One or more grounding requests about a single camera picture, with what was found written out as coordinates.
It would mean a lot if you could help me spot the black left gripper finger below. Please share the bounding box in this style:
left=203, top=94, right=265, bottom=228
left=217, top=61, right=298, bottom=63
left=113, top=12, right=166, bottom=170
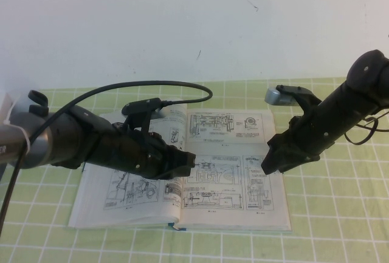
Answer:
left=165, top=165, right=193, bottom=181
left=172, top=149, right=197, bottom=167

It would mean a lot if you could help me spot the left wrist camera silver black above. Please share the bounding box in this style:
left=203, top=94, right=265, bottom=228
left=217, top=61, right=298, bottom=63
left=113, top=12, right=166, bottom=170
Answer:
left=121, top=98, right=167, bottom=133

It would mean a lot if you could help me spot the black looped cable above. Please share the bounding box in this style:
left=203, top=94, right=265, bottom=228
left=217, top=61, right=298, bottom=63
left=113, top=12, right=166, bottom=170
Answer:
left=28, top=90, right=50, bottom=115

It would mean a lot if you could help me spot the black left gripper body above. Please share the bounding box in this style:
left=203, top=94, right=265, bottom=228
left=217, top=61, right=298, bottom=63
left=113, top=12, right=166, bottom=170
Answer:
left=98, top=122, right=174, bottom=181

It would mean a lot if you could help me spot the book with technical diagrams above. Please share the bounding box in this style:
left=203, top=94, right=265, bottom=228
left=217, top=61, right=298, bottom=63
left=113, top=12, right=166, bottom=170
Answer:
left=68, top=97, right=292, bottom=232

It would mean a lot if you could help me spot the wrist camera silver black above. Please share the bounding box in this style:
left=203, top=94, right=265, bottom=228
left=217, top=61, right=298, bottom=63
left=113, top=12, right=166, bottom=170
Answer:
left=264, top=84, right=323, bottom=118
left=121, top=98, right=167, bottom=133

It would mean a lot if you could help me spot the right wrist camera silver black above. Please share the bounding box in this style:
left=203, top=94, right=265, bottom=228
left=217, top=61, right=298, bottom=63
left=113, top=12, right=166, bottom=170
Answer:
left=264, top=84, right=323, bottom=118

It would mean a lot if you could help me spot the green white checked tablecloth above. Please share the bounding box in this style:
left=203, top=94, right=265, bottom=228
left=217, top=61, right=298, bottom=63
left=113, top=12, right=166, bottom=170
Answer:
left=0, top=76, right=389, bottom=263

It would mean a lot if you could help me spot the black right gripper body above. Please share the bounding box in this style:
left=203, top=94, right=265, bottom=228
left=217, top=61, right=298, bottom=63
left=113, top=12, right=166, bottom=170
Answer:
left=266, top=115, right=323, bottom=170

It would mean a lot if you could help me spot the thin black right camera cable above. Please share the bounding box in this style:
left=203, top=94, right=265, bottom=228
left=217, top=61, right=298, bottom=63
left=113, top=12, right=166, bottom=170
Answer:
left=345, top=109, right=389, bottom=148

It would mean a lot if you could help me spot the thick black left camera cable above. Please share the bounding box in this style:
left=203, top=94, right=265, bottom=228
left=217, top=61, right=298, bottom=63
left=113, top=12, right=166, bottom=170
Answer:
left=0, top=80, right=214, bottom=233

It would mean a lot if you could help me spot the white zip tie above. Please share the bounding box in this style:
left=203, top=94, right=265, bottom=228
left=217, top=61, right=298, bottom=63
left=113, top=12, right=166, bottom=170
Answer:
left=5, top=104, right=32, bottom=155

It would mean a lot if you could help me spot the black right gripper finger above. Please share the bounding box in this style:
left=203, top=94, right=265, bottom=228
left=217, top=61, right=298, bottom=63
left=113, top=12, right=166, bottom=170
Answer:
left=280, top=159, right=305, bottom=174
left=261, top=149, right=284, bottom=176

